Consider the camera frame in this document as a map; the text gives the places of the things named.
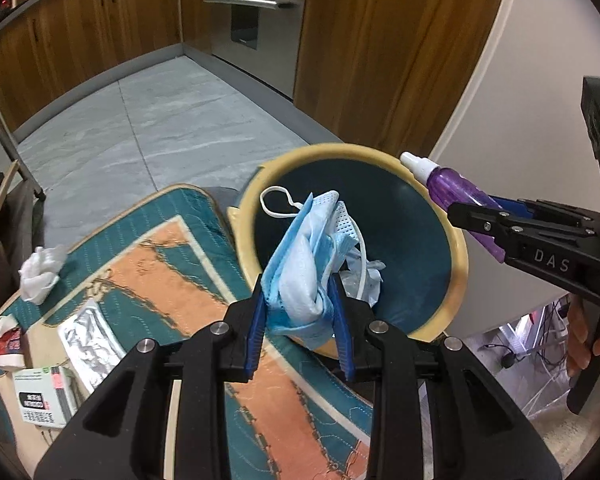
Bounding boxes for silver foil blister pack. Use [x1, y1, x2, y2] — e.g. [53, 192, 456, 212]
[58, 298, 126, 393]

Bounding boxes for person's right hand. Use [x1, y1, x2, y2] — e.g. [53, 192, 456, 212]
[567, 294, 600, 377]

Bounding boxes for teal bin with yellow rim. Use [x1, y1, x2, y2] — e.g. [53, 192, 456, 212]
[227, 143, 469, 342]

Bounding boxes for blue surgical face mask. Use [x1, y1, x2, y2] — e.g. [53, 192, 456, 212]
[260, 185, 386, 350]

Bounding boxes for teal orange patterned mat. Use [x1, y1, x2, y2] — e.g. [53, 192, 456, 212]
[0, 183, 422, 480]

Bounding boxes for purple spray bottle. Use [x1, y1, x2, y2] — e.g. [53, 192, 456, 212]
[398, 149, 508, 265]

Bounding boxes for stainless steel oven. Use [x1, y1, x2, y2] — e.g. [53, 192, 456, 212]
[204, 0, 306, 98]

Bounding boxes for white tissue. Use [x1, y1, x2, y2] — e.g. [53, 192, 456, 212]
[19, 245, 68, 306]

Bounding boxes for stainless steel rack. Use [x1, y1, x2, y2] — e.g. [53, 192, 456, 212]
[0, 112, 46, 202]

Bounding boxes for white Coltalin medicine box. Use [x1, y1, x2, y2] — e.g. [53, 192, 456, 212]
[12, 366, 78, 429]

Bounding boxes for wooden kitchen cabinets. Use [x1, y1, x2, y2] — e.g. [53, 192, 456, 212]
[0, 0, 503, 154]

